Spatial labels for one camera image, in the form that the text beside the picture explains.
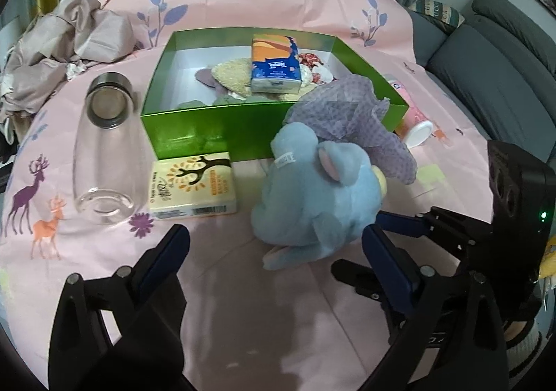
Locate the striped cushion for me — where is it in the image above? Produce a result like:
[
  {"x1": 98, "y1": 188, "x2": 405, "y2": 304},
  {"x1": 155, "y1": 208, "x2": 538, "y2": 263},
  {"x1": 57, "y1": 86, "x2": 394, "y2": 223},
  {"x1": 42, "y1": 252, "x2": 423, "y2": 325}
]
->
[{"x1": 409, "y1": 0, "x2": 465, "y2": 28}]

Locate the person's right hand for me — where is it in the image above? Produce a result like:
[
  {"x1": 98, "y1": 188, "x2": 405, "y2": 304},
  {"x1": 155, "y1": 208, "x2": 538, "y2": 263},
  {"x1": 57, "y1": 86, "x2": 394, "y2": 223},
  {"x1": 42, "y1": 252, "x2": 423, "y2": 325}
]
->
[{"x1": 504, "y1": 321, "x2": 531, "y2": 342}]

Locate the light blue plush toy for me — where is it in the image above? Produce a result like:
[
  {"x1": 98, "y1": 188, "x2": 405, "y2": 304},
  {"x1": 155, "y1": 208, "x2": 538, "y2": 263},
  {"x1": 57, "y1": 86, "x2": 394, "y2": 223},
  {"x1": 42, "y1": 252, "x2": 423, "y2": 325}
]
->
[{"x1": 251, "y1": 122, "x2": 387, "y2": 270}]

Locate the clear glass bottle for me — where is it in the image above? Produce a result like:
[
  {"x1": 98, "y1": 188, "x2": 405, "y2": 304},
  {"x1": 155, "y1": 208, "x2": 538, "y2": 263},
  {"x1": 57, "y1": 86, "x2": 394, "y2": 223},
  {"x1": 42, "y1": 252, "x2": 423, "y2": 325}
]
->
[{"x1": 73, "y1": 72, "x2": 143, "y2": 225}]

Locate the green cardboard box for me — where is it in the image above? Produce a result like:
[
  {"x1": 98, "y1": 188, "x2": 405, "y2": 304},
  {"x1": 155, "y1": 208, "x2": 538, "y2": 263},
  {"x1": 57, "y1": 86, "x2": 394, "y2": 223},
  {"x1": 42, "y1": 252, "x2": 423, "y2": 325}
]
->
[{"x1": 141, "y1": 27, "x2": 408, "y2": 161}]

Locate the blue orange tissue pack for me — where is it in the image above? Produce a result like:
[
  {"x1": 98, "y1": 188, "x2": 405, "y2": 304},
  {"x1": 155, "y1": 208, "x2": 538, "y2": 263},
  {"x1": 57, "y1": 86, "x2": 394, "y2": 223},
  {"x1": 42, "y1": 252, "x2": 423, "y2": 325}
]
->
[{"x1": 251, "y1": 33, "x2": 302, "y2": 95}]

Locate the pink white wipes canister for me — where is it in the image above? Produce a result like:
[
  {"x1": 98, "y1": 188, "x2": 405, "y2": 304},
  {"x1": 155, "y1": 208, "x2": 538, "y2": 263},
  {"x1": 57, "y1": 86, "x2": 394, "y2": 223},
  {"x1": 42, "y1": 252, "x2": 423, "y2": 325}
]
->
[{"x1": 384, "y1": 74, "x2": 433, "y2": 148}]

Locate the yellow tissue pack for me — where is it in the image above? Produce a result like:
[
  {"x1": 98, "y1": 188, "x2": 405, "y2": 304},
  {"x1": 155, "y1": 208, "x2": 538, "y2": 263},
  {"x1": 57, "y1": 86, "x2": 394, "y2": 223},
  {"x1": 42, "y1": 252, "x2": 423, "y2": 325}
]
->
[{"x1": 148, "y1": 152, "x2": 237, "y2": 220}]

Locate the red white knitted sock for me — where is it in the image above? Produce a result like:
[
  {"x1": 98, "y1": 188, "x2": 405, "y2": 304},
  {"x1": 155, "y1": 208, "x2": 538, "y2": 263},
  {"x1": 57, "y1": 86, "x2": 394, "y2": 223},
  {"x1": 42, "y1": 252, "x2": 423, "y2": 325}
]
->
[{"x1": 299, "y1": 52, "x2": 335, "y2": 86}]

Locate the pink patterned tablecloth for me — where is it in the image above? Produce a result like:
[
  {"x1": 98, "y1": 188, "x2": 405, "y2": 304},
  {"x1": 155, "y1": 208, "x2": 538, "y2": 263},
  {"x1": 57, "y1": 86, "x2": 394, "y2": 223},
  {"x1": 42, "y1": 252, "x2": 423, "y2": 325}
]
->
[{"x1": 1, "y1": 0, "x2": 492, "y2": 390}]

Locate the grey sofa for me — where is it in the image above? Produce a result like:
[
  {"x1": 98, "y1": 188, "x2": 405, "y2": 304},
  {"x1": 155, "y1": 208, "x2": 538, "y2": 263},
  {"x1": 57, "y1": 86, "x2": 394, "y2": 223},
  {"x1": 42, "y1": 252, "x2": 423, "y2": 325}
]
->
[{"x1": 408, "y1": 0, "x2": 555, "y2": 166}]

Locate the yellow cream fluffy towel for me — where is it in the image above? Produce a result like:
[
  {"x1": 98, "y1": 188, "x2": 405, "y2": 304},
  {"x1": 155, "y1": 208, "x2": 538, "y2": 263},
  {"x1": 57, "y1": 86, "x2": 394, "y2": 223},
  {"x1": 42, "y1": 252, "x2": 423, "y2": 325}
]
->
[{"x1": 209, "y1": 58, "x2": 317, "y2": 101}]

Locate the crumpled beige pink cloth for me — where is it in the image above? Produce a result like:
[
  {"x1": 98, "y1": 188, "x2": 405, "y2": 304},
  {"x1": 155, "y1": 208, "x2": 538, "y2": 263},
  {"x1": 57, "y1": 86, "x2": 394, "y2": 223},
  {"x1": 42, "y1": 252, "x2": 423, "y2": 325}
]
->
[{"x1": 1, "y1": 0, "x2": 137, "y2": 119}]

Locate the purple mesh bath pouf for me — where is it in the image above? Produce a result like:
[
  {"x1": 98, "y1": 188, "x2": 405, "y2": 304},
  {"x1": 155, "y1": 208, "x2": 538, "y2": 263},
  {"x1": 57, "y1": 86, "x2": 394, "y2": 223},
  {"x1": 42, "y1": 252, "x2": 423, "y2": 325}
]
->
[{"x1": 285, "y1": 75, "x2": 417, "y2": 185}]

